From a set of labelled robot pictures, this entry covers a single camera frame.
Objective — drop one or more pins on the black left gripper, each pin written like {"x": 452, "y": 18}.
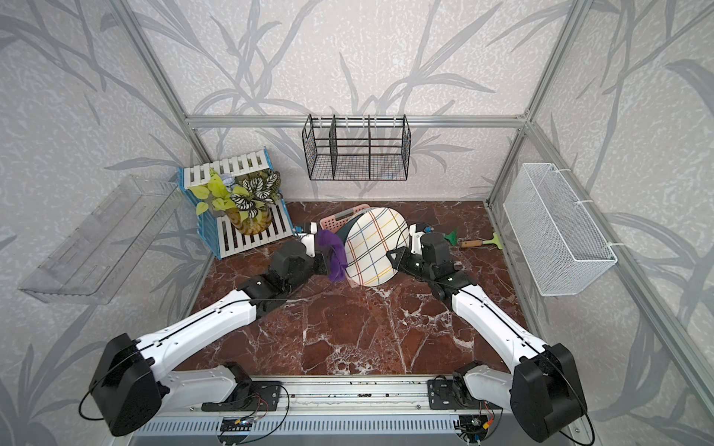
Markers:
{"x": 321, "y": 258}

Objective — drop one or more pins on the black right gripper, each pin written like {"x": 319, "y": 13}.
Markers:
{"x": 400, "y": 260}

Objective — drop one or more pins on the purple microfiber cloth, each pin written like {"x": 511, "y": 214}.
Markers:
{"x": 336, "y": 252}

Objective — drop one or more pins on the white plaid striped round plate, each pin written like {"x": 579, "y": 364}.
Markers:
{"x": 370, "y": 237}

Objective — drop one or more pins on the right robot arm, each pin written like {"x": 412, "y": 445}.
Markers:
{"x": 541, "y": 388}

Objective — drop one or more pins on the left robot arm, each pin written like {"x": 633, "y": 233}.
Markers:
{"x": 134, "y": 379}

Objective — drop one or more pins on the pink perforated plastic basket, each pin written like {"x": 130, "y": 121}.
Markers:
{"x": 337, "y": 221}

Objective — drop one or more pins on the potted plant variegated leaves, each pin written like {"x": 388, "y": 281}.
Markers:
{"x": 246, "y": 200}

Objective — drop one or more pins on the blue white slatted crate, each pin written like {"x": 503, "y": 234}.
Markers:
{"x": 214, "y": 228}

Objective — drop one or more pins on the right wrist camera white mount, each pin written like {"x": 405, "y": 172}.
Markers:
{"x": 416, "y": 232}

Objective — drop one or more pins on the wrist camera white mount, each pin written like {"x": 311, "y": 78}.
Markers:
{"x": 416, "y": 232}
{"x": 306, "y": 233}

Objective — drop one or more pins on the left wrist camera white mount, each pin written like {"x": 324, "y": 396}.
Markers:
{"x": 306, "y": 233}

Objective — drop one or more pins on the light green scraper wooden handle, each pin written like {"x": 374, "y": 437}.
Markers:
{"x": 494, "y": 241}

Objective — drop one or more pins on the black wire wall basket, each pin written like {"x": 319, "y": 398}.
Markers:
{"x": 367, "y": 148}

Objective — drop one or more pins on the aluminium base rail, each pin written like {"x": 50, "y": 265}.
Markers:
{"x": 347, "y": 410}

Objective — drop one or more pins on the white mesh wall basket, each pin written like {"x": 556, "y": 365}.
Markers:
{"x": 564, "y": 249}

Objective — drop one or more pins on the clear plastic wall shelf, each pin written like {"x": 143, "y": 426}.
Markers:
{"x": 92, "y": 264}

